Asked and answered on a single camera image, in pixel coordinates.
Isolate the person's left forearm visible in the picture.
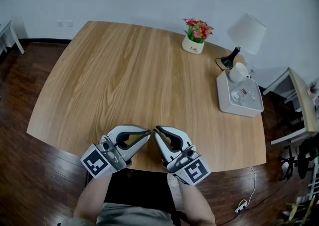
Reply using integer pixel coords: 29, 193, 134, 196
73, 170, 121, 226

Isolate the person's grey clothing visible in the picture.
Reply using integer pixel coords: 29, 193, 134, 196
96, 202, 176, 226

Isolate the white power plug adapter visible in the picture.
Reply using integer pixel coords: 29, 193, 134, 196
234, 199, 248, 213

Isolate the black bag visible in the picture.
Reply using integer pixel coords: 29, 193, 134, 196
298, 138, 319, 180

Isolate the white ceramic cup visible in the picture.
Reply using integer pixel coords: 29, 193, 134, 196
228, 62, 252, 83

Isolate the person's right forearm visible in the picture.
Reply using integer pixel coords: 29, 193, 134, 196
168, 172, 216, 226

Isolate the white pot with red flowers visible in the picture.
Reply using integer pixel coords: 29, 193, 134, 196
181, 17, 214, 56

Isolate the black lamp cable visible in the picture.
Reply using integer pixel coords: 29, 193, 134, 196
215, 57, 226, 72

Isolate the clear glass cup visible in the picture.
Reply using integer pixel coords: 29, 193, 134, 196
230, 88, 244, 102
241, 90, 257, 108

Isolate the white shade black table lamp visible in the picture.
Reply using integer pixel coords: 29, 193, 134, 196
220, 12, 267, 70

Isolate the white side table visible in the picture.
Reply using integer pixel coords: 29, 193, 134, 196
0, 20, 25, 57

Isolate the white cable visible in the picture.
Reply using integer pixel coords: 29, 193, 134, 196
245, 166, 257, 205

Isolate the white and beige shelf unit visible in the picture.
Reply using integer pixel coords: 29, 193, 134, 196
262, 67, 319, 146

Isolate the black tripod stand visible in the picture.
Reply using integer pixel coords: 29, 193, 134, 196
280, 144, 301, 181

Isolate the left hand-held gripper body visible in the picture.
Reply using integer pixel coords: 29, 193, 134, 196
80, 134, 133, 179

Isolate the white wire rack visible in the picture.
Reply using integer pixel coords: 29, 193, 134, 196
307, 156, 319, 201

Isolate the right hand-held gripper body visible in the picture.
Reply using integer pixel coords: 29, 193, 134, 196
162, 145, 211, 186

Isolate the yellow-green plant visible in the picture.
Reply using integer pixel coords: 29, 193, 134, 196
284, 194, 319, 226

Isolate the white rectangular tray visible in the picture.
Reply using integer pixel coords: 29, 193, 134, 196
216, 69, 265, 118

